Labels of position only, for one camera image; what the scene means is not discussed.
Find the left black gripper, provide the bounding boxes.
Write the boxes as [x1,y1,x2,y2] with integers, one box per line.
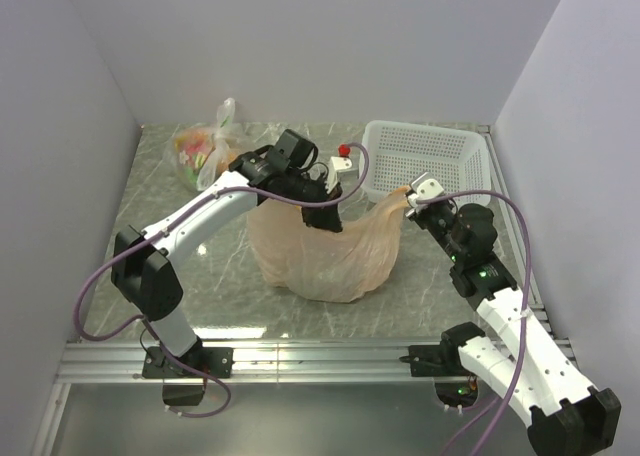
[283,169,344,235]

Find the beige plastic bag orange prints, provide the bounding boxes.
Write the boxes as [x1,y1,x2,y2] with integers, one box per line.
[247,186,408,303]

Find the white perforated plastic basket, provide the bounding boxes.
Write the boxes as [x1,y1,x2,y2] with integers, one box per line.
[361,120,492,203]

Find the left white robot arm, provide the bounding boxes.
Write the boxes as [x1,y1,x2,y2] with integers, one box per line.
[111,130,352,378]

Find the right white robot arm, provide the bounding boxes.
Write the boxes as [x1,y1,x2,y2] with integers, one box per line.
[406,181,621,455]

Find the clear tied bag of fruits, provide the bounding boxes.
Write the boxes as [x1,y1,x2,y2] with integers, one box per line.
[163,98,252,192]

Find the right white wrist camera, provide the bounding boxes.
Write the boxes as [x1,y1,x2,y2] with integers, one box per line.
[408,171,445,206]

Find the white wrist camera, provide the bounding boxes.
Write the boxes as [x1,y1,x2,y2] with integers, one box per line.
[326,144,354,191]
[408,171,445,206]

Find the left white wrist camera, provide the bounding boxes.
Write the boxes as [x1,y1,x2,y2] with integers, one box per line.
[326,144,354,191]

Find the aluminium front rail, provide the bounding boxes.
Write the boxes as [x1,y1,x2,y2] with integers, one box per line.
[54,338,584,385]

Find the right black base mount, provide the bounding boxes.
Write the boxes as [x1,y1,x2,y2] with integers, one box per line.
[399,345,479,412]

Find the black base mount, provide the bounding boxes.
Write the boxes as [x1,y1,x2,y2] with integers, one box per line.
[141,346,233,413]
[399,345,479,412]

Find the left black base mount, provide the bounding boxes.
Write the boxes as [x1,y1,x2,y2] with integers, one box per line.
[141,346,233,413]

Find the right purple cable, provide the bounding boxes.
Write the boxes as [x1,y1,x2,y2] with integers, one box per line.
[414,190,531,456]

